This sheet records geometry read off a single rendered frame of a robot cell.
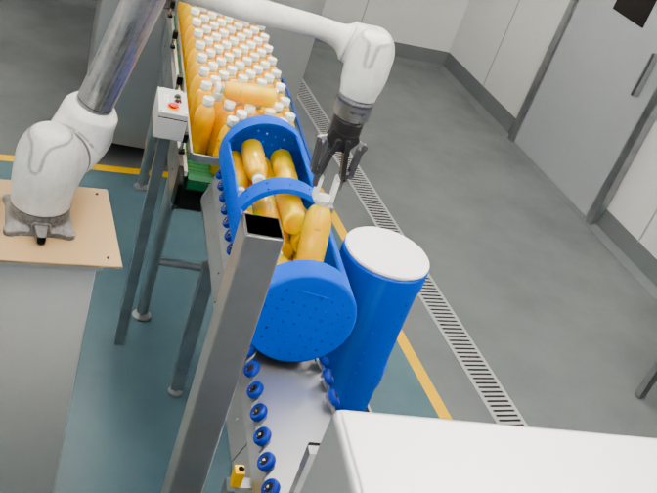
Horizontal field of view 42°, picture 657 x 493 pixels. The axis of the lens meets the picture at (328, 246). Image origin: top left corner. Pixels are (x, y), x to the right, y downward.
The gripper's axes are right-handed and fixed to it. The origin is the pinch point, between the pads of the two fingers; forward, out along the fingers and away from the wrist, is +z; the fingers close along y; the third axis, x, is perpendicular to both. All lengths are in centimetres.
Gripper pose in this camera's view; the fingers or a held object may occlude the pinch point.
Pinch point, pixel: (326, 188)
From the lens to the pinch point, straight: 215.1
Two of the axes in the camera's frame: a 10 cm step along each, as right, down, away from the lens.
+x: -1.8, -5.7, 8.0
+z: -2.9, 8.1, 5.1
